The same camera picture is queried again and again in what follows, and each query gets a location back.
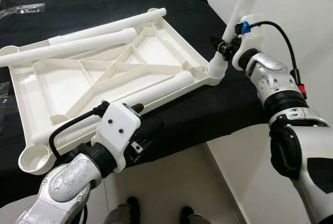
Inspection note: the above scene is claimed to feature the white plastic children table top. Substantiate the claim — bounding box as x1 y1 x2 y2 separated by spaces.
9 7 230 177

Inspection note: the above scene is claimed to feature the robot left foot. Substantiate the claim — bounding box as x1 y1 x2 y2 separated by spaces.
104 196 140 224

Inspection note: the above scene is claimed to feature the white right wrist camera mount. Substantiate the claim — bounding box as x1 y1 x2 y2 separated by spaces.
231 13 261 71

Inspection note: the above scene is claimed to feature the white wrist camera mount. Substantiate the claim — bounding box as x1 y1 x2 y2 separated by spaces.
231 13 261 71
92 103 143 173

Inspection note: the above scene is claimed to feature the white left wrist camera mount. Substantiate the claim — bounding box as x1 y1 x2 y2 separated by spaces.
92 103 143 173

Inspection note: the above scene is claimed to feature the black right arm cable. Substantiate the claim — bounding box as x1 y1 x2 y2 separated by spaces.
244 20 308 100

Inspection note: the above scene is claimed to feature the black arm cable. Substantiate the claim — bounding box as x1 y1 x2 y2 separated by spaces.
49 104 111 160
244 20 308 100

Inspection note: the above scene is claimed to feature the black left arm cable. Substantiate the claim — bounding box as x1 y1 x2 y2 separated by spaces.
49 104 111 160

